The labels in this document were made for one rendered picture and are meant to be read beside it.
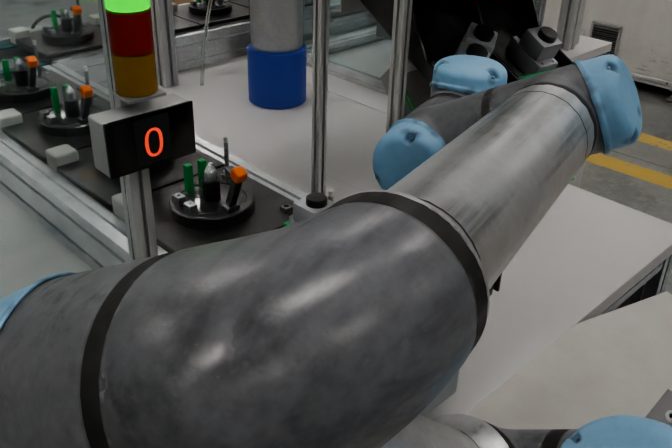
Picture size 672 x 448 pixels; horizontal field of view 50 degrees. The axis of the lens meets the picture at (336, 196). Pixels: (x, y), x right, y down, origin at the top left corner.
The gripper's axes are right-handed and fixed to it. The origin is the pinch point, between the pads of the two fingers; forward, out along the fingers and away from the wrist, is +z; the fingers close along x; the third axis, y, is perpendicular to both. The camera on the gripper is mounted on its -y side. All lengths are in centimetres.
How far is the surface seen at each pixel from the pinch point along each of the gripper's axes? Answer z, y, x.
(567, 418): 13.5, 14.1, 14.1
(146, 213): -8.8, -34.9, -17.3
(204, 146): 3, -70, 16
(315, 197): -10.1, -21.6, 1.1
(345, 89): 13, -95, 81
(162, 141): -20.5, -30.6, -16.4
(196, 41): 6, -139, 61
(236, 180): -6.4, -38.6, 0.4
